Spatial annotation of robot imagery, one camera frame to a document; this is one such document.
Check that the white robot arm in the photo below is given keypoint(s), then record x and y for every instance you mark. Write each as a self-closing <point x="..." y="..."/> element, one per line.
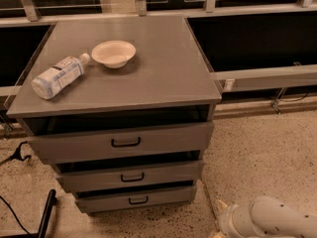
<point x="263" y="217"/>

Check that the grey bottom drawer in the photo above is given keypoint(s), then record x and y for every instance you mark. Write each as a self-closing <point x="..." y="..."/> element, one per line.
<point x="133" y="199"/>

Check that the clear plastic water bottle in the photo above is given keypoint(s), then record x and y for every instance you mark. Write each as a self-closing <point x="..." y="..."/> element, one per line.
<point x="51" y="82"/>

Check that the grey drawer cabinet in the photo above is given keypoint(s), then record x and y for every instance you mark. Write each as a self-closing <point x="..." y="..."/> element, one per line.
<point x="166" y="83"/>

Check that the grey middle drawer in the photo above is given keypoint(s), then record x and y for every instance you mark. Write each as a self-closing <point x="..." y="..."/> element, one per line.
<point x="131" y="176"/>

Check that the white bowl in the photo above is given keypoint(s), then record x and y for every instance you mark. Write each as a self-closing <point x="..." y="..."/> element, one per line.
<point x="113" y="54"/>

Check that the black stand leg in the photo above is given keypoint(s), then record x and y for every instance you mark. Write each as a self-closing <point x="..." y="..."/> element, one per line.
<point x="44" y="224"/>

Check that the grey drawer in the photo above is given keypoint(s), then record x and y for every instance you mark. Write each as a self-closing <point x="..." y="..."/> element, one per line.
<point x="131" y="176"/>
<point x="110" y="144"/>
<point x="133" y="199"/>

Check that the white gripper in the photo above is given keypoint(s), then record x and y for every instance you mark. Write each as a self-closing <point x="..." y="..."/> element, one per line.
<point x="226" y="219"/>

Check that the grey top drawer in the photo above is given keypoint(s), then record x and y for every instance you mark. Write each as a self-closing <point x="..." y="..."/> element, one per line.
<point x="110" y="144"/>

